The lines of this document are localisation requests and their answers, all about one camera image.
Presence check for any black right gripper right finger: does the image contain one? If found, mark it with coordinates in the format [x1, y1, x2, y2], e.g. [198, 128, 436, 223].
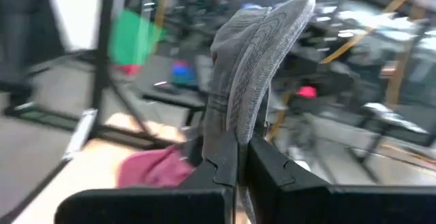
[245, 133, 436, 224]

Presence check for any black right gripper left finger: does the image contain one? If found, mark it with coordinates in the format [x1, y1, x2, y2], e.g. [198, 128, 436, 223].
[53, 131, 239, 224]

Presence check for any maroon baseball cap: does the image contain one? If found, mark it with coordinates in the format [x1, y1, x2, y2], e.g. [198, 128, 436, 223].
[115, 144, 197, 189]

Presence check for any green bag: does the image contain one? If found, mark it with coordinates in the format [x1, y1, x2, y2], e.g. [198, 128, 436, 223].
[108, 8, 166, 67]

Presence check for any silver metal bracket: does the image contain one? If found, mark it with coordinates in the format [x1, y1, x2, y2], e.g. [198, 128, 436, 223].
[62, 109, 99, 161]

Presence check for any black aluminium frame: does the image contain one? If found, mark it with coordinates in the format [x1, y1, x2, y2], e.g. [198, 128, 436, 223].
[0, 0, 187, 224]

